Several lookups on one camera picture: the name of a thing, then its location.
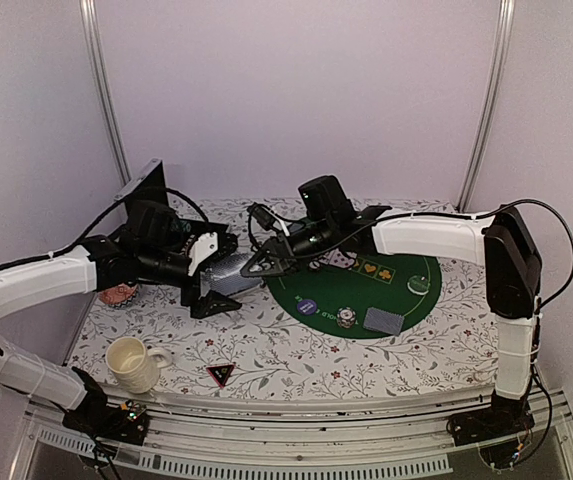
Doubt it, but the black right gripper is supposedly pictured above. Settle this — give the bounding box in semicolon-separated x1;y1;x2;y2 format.
240;218;336;279

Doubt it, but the blue playing card deck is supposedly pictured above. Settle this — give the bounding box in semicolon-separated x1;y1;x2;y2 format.
201;253;262;297

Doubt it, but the blue small blind button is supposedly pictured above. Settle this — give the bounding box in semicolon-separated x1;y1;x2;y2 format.
296;299;318;316

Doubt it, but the eight of diamonds card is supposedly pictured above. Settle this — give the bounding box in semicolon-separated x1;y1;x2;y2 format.
320;249;357;269

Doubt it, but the black triangular marker tag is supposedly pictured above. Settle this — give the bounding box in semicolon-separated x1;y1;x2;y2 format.
206;364;235;389

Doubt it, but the poker chip stack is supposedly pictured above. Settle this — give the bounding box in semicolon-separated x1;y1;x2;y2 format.
336;307;357;329

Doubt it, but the dealt blue card pile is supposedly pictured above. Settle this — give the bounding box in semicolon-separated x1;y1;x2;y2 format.
363;307;405;336

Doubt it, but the white dealer button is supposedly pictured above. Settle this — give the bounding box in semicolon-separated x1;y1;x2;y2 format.
407;275;431;296

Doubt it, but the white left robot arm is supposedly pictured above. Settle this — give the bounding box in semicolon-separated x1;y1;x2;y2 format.
0;200;240;434

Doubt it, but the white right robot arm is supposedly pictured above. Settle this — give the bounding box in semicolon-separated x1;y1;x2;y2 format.
241;175;542;436

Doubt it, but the round green poker mat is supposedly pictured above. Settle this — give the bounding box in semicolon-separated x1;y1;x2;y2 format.
266;255;442;339

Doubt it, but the cream ceramic mug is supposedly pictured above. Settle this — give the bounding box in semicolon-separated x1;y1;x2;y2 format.
105;337;173;394

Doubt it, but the aluminium poker chip case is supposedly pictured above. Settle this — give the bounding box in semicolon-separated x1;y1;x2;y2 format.
115;158;230;241

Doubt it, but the floral white table mat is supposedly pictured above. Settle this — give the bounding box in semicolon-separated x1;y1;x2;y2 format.
68;197;530;401

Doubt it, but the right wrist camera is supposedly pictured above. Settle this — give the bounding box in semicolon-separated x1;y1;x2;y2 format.
247;203;291;237

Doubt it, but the aluminium front rail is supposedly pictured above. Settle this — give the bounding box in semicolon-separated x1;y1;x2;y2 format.
9;387;573;479

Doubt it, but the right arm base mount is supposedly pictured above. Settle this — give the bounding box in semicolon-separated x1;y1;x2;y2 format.
446;392;535;470

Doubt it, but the left aluminium frame post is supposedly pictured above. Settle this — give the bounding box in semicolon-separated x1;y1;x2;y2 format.
79;0;132;186

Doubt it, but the aluminium frame post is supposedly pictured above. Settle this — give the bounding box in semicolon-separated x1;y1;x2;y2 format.
456;0;516;212
79;0;132;186

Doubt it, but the right aluminium frame post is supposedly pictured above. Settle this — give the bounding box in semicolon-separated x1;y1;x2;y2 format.
456;0;516;212

